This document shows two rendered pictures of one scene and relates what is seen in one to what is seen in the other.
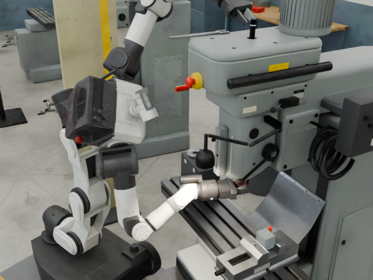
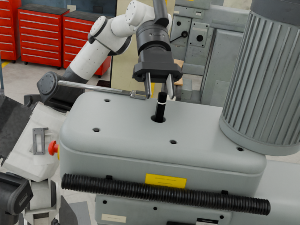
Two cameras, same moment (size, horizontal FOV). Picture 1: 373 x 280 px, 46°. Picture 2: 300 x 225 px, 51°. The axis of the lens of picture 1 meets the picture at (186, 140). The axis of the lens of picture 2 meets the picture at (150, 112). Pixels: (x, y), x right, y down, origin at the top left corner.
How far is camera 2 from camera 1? 112 cm
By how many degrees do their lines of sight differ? 24
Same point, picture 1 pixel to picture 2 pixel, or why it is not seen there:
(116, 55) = (46, 79)
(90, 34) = not seen: hidden behind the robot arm
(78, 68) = (125, 72)
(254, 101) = (122, 210)
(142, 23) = (86, 53)
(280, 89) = (172, 209)
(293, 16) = (231, 109)
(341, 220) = not seen: outside the picture
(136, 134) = (34, 171)
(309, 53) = (231, 176)
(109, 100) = (14, 126)
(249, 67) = (108, 166)
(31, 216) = not seen: hidden behind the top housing
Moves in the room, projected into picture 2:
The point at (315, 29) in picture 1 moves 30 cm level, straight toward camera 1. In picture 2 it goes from (260, 141) to (162, 200)
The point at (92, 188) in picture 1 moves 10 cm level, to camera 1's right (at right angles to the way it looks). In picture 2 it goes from (35, 191) to (49, 200)
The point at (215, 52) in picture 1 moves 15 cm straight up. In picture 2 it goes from (63, 127) to (62, 63)
